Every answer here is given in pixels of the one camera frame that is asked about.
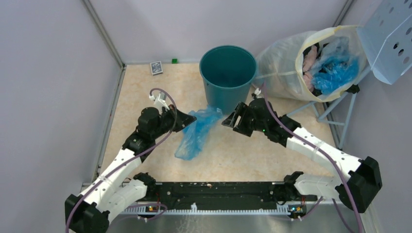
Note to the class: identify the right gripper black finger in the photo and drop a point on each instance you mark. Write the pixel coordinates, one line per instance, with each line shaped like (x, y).
(239, 111)
(244, 128)

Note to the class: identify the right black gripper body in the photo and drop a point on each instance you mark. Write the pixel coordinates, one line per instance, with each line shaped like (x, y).
(257, 125)

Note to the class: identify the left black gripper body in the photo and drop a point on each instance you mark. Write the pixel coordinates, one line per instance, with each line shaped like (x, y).
(168, 120)

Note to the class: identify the blue plastic trash bag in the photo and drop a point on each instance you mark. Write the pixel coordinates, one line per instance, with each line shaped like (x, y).
(195, 135)

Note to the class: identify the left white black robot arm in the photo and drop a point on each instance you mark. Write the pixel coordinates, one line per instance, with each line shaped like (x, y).
(95, 208)

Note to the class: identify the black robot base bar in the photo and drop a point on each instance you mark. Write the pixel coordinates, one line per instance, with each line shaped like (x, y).
(223, 195)

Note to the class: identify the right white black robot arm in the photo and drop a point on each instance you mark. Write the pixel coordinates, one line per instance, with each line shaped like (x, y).
(355, 181)

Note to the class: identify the teal plastic trash bin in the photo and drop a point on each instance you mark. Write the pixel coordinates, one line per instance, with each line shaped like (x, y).
(227, 72)

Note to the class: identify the blue bags inside large bag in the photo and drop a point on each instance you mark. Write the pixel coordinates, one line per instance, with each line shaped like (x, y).
(334, 67)

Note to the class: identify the large translucent stuffed bag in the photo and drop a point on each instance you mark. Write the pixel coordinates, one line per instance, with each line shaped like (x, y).
(284, 67)

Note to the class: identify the playing card deck box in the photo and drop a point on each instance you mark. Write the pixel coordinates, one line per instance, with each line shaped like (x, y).
(156, 68)

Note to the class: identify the perforated white metal panel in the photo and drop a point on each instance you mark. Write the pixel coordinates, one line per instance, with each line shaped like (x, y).
(386, 38)

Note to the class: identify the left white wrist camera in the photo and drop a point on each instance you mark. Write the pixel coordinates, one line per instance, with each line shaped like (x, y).
(159, 101)

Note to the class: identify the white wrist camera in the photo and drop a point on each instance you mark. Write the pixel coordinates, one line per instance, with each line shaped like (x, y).
(257, 93)
(159, 101)

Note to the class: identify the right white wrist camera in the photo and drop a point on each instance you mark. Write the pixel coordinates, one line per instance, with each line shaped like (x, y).
(257, 93)

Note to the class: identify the white slotted cable duct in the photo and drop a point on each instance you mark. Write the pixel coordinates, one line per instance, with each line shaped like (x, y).
(193, 210)

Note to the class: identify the aluminium frame post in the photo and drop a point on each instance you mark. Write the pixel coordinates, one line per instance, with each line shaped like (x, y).
(103, 32)

